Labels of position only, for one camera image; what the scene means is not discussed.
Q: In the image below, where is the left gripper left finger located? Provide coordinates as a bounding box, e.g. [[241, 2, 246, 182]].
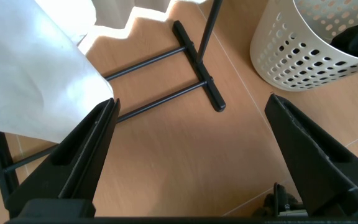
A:
[[4, 97, 121, 218]]

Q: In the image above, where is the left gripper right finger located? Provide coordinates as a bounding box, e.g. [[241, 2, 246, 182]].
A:
[[264, 92, 358, 217]]

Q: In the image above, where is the white printed t-shirt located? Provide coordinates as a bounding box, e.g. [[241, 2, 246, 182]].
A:
[[0, 0, 115, 144]]

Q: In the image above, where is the black garment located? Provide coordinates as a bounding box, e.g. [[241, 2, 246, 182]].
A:
[[330, 20, 358, 87]]

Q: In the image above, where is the white laundry basket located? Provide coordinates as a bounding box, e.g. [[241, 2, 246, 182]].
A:
[[249, 0, 358, 92]]

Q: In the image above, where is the black clothes rack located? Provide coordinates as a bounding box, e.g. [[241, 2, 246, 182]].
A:
[[0, 0, 227, 209]]

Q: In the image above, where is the white curtain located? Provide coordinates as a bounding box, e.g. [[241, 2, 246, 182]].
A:
[[91, 0, 172, 30]]

